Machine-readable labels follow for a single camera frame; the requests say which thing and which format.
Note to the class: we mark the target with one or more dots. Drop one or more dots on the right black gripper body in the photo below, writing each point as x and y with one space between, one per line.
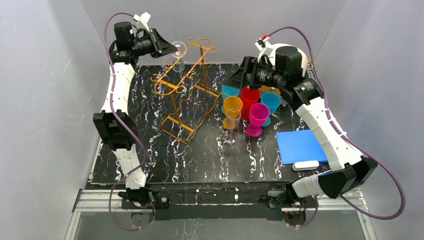
247 71

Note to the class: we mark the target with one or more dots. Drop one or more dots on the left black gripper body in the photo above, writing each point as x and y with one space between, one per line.
156 42

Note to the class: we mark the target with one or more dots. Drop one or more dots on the light blue wine glass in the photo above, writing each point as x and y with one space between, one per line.
229 91

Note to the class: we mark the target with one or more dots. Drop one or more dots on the red wine glass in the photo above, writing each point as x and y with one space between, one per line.
249 97

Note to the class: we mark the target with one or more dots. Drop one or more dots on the clear wine glass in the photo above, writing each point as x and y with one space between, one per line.
232 121
177 57

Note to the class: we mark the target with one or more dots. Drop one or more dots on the teal blue wine glass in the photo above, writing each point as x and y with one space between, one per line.
272 101

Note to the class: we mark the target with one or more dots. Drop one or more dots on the yellow wine glass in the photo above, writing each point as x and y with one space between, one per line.
227 103

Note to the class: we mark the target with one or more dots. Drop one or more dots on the magenta wine glass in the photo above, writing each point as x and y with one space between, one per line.
258 115

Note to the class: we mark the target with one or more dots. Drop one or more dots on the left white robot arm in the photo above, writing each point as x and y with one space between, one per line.
113 123

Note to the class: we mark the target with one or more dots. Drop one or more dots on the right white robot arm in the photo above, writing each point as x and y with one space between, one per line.
349 168

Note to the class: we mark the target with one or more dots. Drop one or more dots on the round pastel drawer cabinet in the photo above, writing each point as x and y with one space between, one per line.
299 49

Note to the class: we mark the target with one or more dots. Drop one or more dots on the blue flat board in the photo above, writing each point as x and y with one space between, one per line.
299 146

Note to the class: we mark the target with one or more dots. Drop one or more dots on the small white bar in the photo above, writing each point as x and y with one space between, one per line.
305 165

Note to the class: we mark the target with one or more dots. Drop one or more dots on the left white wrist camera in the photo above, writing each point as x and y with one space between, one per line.
142 21

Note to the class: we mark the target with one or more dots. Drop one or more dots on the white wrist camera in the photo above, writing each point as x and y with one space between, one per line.
142 21
262 43

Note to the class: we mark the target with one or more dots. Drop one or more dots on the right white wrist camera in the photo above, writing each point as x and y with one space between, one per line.
262 43

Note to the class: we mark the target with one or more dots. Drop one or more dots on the gold wire wine glass rack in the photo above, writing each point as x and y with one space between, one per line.
191 96

